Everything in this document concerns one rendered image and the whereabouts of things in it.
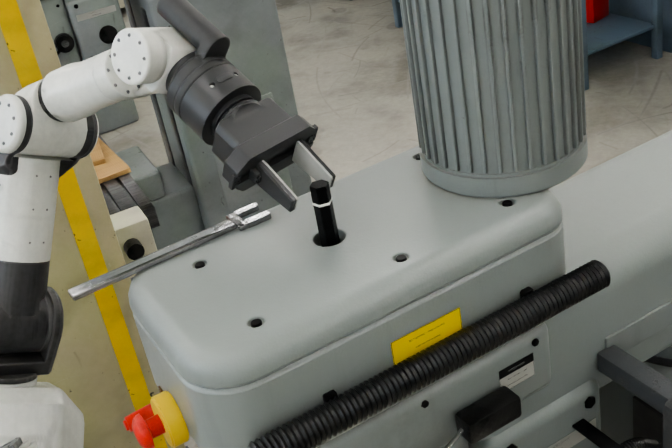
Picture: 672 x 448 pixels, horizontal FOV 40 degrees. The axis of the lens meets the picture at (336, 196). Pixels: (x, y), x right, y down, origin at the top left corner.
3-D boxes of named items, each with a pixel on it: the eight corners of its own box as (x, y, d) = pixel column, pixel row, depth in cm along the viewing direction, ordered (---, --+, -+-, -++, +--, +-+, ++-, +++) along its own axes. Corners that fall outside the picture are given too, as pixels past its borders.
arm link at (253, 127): (309, 164, 111) (245, 104, 115) (324, 109, 104) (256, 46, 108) (228, 211, 104) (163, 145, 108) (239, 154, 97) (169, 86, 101)
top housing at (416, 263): (233, 506, 92) (196, 382, 84) (144, 376, 113) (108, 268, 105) (584, 310, 110) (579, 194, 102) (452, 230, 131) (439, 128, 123)
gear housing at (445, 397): (327, 523, 101) (311, 456, 96) (234, 408, 120) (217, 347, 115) (559, 387, 114) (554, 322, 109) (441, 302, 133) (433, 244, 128)
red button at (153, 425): (146, 460, 98) (136, 432, 96) (134, 439, 101) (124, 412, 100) (174, 445, 99) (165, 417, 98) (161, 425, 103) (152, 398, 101)
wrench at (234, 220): (77, 306, 99) (74, 299, 99) (66, 291, 102) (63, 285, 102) (271, 218, 109) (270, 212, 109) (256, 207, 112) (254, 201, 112)
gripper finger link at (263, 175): (294, 213, 101) (257, 177, 103) (299, 194, 99) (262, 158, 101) (283, 219, 100) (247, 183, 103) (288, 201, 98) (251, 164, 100)
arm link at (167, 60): (158, 130, 105) (99, 71, 109) (221, 121, 113) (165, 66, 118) (196, 48, 99) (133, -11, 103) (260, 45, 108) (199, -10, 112)
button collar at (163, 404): (178, 459, 99) (164, 417, 96) (158, 429, 104) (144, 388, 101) (194, 450, 100) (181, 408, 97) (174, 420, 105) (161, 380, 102)
